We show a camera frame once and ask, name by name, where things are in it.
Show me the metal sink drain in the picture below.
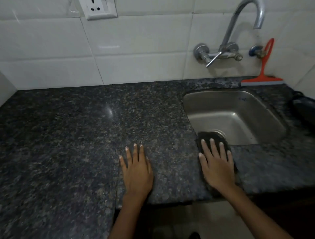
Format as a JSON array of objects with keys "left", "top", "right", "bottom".
[{"left": 210, "top": 129, "right": 226, "bottom": 139}]

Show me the orange squeegee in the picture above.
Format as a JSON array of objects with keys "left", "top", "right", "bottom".
[{"left": 241, "top": 38, "right": 284, "bottom": 87}]

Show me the black scrubbing cloth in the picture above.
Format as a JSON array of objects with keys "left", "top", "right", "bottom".
[{"left": 196, "top": 131, "right": 239, "bottom": 174}]

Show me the chrome wall faucet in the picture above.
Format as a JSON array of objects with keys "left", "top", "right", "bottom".
[{"left": 194, "top": 0, "right": 266, "bottom": 68}]

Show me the person's left hand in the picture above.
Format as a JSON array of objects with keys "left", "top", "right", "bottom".
[{"left": 119, "top": 144, "right": 154, "bottom": 198}]

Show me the stainless steel sink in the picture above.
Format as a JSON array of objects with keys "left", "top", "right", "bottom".
[{"left": 182, "top": 89, "right": 289, "bottom": 146}]

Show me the person's right forearm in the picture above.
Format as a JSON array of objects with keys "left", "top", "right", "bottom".
[{"left": 220, "top": 185, "right": 294, "bottom": 239}]

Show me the black bottle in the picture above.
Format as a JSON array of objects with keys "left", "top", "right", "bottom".
[{"left": 292, "top": 91, "right": 315, "bottom": 128}]

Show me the person's left forearm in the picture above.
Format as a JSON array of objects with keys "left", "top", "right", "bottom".
[{"left": 108, "top": 193, "right": 148, "bottom": 239}]

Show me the white wall socket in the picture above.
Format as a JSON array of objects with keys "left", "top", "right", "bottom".
[{"left": 78, "top": 0, "right": 118, "bottom": 21}]

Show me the blue handled tap valve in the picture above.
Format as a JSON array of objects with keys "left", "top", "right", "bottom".
[{"left": 249, "top": 45, "right": 267, "bottom": 59}]

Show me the person's right hand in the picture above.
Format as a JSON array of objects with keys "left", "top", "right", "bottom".
[{"left": 198, "top": 138, "right": 237, "bottom": 194}]

